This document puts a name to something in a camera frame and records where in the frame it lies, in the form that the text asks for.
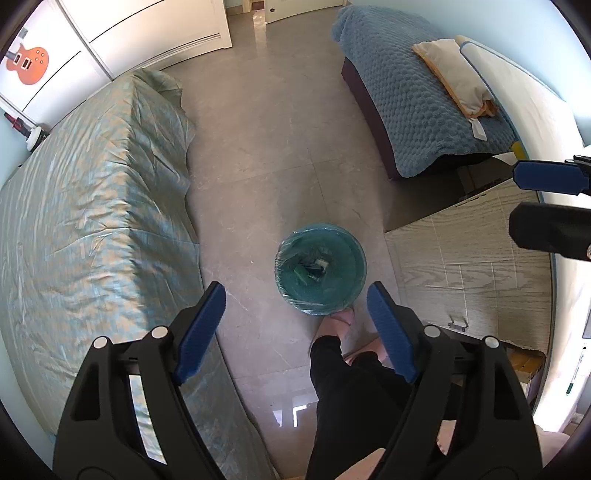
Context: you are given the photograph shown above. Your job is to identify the cream pillow with orange trim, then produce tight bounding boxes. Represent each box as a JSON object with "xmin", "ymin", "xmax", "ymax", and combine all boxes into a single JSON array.
[{"xmin": 412, "ymin": 38, "xmax": 498, "ymax": 118}]

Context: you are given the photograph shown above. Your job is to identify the white panel with blue trim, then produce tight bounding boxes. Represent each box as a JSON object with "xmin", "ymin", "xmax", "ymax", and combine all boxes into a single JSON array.
[{"xmin": 455, "ymin": 34, "xmax": 580, "ymax": 155}]

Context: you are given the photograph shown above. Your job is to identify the dark bed base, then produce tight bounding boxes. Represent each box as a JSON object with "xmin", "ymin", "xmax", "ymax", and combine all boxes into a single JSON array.
[{"xmin": 342, "ymin": 55, "xmax": 497, "ymax": 182}]

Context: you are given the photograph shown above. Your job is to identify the bed with blue quilt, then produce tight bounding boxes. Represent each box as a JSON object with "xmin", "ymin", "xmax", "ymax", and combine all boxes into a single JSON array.
[{"xmin": 331, "ymin": 4, "xmax": 518, "ymax": 178}]

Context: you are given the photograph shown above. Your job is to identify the brown cardboard box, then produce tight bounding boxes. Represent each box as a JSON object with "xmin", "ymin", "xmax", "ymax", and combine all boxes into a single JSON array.
[{"xmin": 508, "ymin": 344, "xmax": 548, "ymax": 386}]

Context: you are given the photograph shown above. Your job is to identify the white wardrobe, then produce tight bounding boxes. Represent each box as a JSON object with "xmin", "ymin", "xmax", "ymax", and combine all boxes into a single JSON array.
[{"xmin": 0, "ymin": 0, "xmax": 233, "ymax": 134}]

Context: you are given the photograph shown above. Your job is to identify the grey wood grain cabinet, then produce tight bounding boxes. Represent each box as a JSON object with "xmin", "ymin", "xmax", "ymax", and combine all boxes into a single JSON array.
[{"xmin": 383, "ymin": 178, "xmax": 555, "ymax": 352}]

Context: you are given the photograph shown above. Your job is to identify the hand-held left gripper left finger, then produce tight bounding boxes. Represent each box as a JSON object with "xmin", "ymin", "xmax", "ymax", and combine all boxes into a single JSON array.
[{"xmin": 52, "ymin": 281, "xmax": 227, "ymax": 480}]

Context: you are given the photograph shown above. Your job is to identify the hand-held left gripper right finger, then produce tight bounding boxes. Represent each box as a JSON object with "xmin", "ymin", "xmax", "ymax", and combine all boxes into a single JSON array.
[{"xmin": 366, "ymin": 281, "xmax": 543, "ymax": 480}]

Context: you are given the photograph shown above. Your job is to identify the bed with teal checked sheet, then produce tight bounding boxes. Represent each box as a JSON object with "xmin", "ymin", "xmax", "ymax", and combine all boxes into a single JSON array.
[{"xmin": 0, "ymin": 69, "xmax": 273, "ymax": 480}]

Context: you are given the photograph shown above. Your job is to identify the white tablecloth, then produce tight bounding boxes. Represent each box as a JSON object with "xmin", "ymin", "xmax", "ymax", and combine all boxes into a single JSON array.
[{"xmin": 529, "ymin": 191, "xmax": 591, "ymax": 435}]

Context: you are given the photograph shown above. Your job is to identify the white door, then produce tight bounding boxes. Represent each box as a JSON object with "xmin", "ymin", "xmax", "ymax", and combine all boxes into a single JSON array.
[{"xmin": 265, "ymin": 0, "xmax": 352, "ymax": 24}]

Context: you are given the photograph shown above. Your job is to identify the white marker with green cap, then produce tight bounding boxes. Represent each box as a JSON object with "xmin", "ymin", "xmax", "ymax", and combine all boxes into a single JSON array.
[{"xmin": 566, "ymin": 351, "xmax": 581, "ymax": 396}]

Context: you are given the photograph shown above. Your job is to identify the orange guitar sticker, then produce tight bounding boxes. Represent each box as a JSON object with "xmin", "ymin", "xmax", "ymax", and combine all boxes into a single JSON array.
[{"xmin": 2, "ymin": 28, "xmax": 50, "ymax": 87}]

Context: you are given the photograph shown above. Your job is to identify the small dark packet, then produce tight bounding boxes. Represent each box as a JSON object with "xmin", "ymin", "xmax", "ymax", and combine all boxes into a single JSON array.
[{"xmin": 295, "ymin": 257, "xmax": 329, "ymax": 282}]

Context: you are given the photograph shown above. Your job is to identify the person's foot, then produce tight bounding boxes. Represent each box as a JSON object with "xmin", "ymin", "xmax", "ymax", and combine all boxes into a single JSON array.
[
  {"xmin": 318, "ymin": 307, "xmax": 356, "ymax": 343},
  {"xmin": 344, "ymin": 337, "xmax": 393, "ymax": 370}
]

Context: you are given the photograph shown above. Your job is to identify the person's black pants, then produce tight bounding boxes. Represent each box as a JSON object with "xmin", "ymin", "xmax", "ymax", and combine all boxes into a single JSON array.
[{"xmin": 305, "ymin": 335, "xmax": 462, "ymax": 480}]

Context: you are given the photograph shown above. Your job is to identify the round bin with green bag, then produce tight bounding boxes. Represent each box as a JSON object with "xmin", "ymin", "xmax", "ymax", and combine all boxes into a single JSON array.
[{"xmin": 274, "ymin": 224, "xmax": 368, "ymax": 317}]

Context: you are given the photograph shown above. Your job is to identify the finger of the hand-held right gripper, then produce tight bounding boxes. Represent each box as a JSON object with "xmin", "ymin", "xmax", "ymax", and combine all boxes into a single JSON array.
[
  {"xmin": 509, "ymin": 202, "xmax": 591, "ymax": 264},
  {"xmin": 512, "ymin": 156, "xmax": 591, "ymax": 197}
]

